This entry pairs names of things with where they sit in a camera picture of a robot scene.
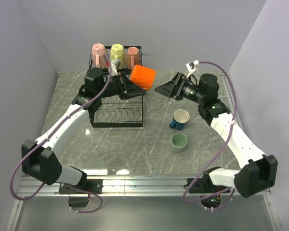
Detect black wire dish rack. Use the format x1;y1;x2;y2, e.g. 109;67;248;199
89;46;144;128

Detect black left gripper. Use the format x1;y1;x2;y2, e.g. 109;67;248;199
96;71;145;100

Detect aluminium mounting rail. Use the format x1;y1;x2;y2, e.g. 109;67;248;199
6;175;282;231

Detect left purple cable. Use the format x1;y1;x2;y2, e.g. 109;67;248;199
9;54;114;214

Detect light green tumbler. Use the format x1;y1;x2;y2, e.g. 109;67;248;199
171;133;188;153

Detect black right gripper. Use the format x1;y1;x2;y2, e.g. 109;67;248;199
155;73;206;105

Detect orange mug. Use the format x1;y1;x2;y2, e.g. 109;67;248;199
130;65;156;90

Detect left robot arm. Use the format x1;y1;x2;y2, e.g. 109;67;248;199
22;68;146;193

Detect pale pink mug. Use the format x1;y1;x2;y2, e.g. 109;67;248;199
91;43;107;69

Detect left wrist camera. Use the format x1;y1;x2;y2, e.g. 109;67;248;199
109;58;121;77

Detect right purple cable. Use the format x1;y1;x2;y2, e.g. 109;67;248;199
183;60;238;210

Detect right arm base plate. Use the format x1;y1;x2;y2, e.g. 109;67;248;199
188;177;226;194

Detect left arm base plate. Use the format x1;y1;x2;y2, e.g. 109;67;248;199
58;179;103;194

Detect yellow-green faceted mug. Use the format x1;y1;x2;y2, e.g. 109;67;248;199
110;44;126;69

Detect purple cable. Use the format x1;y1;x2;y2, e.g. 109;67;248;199
9;54;114;214
183;60;238;210

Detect blue mug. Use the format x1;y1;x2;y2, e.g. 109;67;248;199
169;109;190;130

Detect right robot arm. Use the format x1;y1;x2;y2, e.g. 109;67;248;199
155;73;278;198

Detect salmon floral mug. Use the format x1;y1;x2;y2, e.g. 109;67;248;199
126;47;140;71

